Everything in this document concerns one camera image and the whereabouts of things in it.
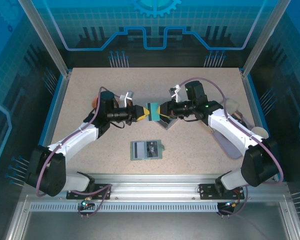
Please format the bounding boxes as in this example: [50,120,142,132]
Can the aluminium front beam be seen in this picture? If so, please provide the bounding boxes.
[22,173,290,203]

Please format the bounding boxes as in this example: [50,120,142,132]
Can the black VIP credit card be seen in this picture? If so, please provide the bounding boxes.
[145,140,160,158]

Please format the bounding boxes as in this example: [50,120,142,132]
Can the aluminium corner post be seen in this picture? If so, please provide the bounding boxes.
[241,0,292,77]
[16,0,72,77]

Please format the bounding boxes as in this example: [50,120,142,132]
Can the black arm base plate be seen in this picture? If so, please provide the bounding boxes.
[198,183,243,201]
[66,183,112,201]

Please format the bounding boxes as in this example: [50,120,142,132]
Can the small brown object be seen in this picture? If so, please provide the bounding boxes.
[233,111,251,128]

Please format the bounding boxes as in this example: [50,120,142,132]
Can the grey metal lower tray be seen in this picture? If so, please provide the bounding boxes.
[4,194,300,240]

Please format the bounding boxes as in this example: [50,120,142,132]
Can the orange ceramic cup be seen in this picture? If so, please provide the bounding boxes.
[91,95,121,109]

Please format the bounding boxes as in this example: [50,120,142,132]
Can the slotted grey cable duct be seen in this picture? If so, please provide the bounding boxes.
[29,202,222,214]

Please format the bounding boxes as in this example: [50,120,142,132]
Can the small controller board with LED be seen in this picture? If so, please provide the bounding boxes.
[223,199,241,210]
[80,198,95,211]

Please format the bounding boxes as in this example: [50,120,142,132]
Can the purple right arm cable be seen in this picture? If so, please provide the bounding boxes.
[178,77,284,218]

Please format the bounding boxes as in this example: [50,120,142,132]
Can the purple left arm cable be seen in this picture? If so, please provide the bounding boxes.
[35,86,131,218]

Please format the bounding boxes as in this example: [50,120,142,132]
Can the teal credit card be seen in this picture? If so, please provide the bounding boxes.
[145,102,161,122]

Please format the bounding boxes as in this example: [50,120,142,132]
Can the beige cloth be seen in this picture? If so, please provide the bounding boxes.
[219,98,241,113]

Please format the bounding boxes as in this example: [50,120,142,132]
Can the aluminium side rail blue trim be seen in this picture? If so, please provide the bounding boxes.
[239,68,285,182]
[31,71,72,182]

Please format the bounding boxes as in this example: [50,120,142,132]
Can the grey striped card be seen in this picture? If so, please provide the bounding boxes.
[133,141,147,159]

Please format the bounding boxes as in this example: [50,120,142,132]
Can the white paper cup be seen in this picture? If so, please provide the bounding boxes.
[251,126,270,140]

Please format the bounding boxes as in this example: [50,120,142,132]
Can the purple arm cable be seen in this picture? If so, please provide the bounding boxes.
[178,77,284,218]
[35,86,131,218]

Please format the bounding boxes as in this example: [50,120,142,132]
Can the green leather card holder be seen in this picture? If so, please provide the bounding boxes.
[129,139,166,162]

